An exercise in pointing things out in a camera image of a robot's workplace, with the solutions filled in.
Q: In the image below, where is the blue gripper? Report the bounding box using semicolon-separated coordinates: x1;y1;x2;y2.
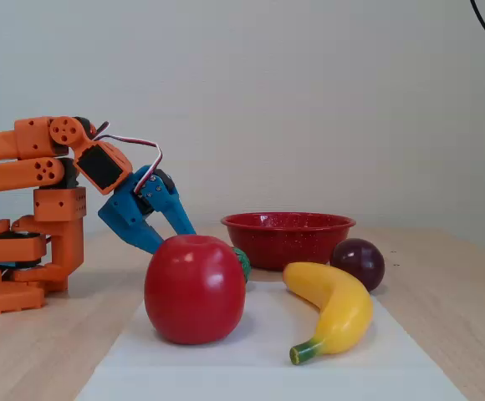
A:
98;165;197;256

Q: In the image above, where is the yellow toy banana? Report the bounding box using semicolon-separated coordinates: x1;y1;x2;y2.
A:
283;261;374;366

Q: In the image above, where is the orange robot base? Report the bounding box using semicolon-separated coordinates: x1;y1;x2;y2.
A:
0;215;87;317

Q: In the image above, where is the red speckled enamel bowl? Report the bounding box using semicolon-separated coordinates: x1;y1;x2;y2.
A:
220;211;357;272

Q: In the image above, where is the red toy apple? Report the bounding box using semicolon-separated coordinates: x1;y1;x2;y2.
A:
143;234;247;346

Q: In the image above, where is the green toy fruit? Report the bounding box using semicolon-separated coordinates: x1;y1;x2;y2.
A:
230;246;252;284

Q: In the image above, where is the white paper sheet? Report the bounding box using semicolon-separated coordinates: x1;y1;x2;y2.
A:
74;280;469;401

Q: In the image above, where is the dark purple toy plum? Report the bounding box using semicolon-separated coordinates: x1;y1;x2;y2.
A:
329;237;386;292

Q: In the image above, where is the white red black servo wire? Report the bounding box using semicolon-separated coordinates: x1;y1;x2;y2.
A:
89;121;165;195

